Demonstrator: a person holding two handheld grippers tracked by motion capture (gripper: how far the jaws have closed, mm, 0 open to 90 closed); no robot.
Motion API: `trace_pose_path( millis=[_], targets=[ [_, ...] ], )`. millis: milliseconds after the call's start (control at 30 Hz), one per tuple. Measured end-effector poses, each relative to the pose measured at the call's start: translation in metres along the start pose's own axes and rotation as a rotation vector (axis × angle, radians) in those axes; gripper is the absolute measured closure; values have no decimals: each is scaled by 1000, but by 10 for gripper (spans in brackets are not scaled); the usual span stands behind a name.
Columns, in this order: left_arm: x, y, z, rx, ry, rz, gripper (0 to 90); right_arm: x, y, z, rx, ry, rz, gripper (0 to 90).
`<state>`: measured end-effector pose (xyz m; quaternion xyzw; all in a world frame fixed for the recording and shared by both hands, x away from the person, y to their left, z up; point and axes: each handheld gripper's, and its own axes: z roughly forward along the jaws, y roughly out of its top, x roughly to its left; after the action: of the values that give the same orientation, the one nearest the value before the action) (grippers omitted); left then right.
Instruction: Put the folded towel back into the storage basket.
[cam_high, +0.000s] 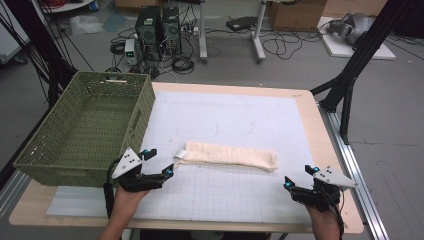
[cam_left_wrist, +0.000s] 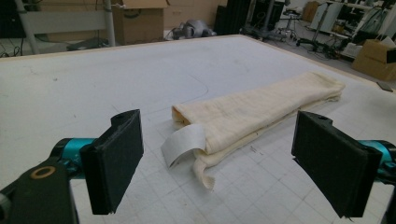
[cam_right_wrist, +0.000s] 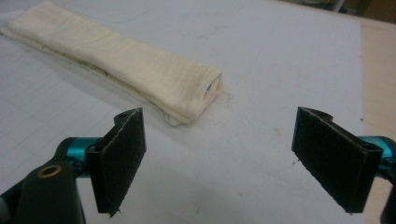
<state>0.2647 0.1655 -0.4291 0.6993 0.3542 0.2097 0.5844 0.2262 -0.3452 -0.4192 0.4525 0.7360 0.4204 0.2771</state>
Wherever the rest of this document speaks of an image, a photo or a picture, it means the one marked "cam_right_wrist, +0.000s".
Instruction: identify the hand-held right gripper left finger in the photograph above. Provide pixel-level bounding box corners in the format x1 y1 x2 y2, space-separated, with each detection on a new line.
55 107 148 217

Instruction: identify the cream cloth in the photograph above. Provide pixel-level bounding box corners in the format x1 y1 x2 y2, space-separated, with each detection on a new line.
0 0 224 127

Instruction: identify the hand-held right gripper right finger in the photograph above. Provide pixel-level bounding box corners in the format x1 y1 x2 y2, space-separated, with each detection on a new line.
291 105 396 215

